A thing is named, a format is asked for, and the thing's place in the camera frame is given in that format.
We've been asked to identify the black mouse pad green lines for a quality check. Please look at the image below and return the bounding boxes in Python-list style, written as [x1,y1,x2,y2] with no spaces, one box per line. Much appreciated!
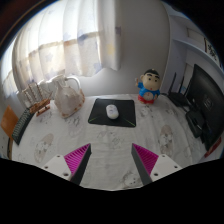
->
[87,97,137,128]

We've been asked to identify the white star-print curtain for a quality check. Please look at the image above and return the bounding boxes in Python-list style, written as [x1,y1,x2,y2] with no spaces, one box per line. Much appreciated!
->
[1,0,123,98]

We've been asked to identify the white cartoon-print computer mouse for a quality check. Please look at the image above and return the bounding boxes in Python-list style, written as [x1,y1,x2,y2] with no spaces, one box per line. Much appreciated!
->
[105,104,120,120]

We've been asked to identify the white wall shelf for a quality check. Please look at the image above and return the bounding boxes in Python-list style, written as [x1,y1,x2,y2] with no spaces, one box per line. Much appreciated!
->
[169,9,224,71]

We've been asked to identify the orange wooden chair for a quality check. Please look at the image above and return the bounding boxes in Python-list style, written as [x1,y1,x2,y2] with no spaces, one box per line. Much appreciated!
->
[0,105,19,139]

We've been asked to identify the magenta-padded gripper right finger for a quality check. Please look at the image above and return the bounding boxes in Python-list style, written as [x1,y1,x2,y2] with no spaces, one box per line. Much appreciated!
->
[131,143,184,186]

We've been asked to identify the black computer keyboard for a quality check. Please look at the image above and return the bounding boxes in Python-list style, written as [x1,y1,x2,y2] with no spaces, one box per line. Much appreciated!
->
[11,107,36,146]

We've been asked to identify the black computer monitor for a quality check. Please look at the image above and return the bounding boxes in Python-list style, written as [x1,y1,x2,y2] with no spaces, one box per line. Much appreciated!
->
[184,63,224,152]

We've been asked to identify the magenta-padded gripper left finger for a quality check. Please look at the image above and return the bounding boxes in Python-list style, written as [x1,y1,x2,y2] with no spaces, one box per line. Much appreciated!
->
[40,143,92,185]

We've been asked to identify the large white conch shell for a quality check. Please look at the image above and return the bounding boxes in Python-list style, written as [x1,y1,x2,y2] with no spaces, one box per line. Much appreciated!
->
[53,77,86,119]

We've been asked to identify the red flat item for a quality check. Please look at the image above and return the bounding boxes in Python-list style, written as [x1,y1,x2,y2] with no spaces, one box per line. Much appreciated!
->
[203,136,223,158]

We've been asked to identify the cartoon boy figurine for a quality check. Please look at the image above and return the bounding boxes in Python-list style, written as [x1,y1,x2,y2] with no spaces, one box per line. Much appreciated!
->
[134,68,162,105]

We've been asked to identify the white printed tablecloth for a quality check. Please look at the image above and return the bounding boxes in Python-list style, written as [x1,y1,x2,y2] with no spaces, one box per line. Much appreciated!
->
[8,93,209,191]

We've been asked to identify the wooden model sailing ship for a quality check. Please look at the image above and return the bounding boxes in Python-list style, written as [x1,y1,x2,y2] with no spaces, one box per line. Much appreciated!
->
[22,81,54,117]

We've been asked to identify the small black box device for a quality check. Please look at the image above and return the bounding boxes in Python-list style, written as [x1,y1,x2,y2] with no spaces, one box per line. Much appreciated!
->
[185,109,206,138]

